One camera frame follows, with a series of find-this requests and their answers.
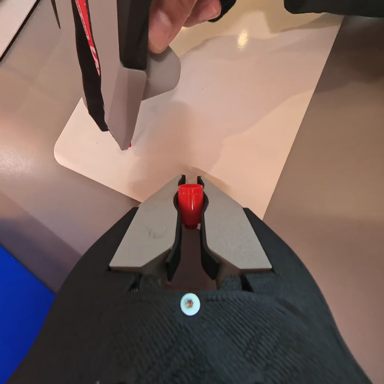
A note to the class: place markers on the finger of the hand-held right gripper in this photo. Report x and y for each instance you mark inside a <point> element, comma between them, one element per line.
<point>120,105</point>
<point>96,99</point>

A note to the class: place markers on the red whiteboard marker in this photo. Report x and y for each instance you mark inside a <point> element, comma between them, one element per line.
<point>89,36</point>

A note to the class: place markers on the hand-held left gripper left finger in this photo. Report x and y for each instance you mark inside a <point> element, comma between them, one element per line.
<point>147,237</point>

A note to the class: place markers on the person's right hand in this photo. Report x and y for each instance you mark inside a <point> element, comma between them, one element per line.
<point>174,18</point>

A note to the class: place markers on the white whiteboard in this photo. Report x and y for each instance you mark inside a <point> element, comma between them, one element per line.
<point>225,120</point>

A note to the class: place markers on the blue plastic bin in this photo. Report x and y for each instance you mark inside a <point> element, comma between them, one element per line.
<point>21,315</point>

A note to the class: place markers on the red marker cap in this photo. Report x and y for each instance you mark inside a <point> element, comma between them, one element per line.
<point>190,204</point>

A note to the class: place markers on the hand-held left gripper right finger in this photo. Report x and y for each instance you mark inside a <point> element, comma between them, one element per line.
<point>234,237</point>

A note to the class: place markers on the white clipboard stand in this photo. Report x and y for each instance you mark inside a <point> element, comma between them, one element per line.
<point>15,21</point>

